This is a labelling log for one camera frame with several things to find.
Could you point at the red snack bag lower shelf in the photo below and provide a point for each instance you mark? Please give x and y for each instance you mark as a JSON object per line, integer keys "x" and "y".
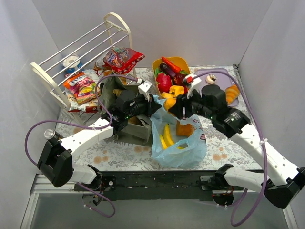
{"x": 122, "y": 60}

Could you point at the purple eggplant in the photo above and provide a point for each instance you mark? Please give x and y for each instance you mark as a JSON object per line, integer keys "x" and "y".
{"x": 167, "y": 70}

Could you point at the green canvas tote bag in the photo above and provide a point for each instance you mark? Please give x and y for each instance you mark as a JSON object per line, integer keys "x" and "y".
{"x": 139, "y": 129}

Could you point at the yellow plastic fruit basket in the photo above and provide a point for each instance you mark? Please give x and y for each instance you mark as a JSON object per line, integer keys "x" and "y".
{"x": 177, "y": 61}

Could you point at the dark drink can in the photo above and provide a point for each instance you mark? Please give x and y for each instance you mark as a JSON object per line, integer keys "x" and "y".
{"x": 51, "y": 134}

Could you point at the pink dragon fruit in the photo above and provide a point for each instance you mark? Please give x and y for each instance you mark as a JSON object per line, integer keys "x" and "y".
{"x": 164, "y": 81}

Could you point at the red chili pepper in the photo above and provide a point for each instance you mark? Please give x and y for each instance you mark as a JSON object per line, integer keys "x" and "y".
{"x": 174, "y": 67}

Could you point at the purple tray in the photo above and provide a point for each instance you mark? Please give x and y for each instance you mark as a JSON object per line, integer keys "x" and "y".
{"x": 222, "y": 80}

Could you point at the light blue plastic bag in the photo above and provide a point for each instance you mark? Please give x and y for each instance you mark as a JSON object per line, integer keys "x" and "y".
{"x": 186, "y": 151}

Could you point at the yellow banana bunch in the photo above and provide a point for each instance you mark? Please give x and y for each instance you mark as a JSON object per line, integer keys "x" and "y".
{"x": 168, "y": 135}

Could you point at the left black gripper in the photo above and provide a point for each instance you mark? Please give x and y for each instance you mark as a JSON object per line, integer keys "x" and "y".
{"x": 147, "y": 106}

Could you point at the orange fruit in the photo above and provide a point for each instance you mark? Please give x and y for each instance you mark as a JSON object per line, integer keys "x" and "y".
{"x": 169, "y": 103}

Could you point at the chocolate white donut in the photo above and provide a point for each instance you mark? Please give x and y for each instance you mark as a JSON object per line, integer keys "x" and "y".
{"x": 211, "y": 79}

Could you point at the brown paper snack bag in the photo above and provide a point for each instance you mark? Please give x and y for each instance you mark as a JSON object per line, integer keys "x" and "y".
{"x": 119, "y": 93}

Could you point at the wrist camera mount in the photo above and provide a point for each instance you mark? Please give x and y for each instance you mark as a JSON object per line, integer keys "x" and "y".
{"x": 145, "y": 88}
{"x": 194, "y": 84}

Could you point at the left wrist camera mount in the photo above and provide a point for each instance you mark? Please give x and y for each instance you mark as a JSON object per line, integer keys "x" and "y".
{"x": 145, "y": 88}

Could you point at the yellow bell pepper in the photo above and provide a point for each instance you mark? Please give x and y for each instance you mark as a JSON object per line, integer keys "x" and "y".
{"x": 176, "y": 91}

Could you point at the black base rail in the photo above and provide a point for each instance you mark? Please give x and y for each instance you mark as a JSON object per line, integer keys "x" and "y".
{"x": 154, "y": 185}

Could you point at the orange croissant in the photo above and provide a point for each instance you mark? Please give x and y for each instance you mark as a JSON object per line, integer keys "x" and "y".
{"x": 232, "y": 93}

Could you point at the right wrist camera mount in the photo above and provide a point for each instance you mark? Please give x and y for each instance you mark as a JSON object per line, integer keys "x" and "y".
{"x": 194, "y": 84}

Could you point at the colourful fruit candy bag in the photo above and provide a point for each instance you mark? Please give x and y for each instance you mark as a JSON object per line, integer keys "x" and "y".
{"x": 82, "y": 87}

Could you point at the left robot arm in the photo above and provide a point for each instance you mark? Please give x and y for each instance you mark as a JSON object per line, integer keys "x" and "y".
{"x": 56, "y": 160}

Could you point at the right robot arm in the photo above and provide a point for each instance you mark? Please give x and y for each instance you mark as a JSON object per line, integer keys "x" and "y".
{"x": 283, "y": 181}

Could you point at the blue white tin can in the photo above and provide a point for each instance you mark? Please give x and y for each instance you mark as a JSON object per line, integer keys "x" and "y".
{"x": 71, "y": 63}

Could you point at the red apple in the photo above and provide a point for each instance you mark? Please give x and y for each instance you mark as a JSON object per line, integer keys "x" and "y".
{"x": 178, "y": 79}

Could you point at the white metal shelf rack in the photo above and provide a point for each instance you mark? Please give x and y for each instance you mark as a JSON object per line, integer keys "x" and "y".
{"x": 81, "y": 54}

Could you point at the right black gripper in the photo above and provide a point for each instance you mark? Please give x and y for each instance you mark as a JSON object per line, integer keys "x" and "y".
{"x": 182, "y": 106}

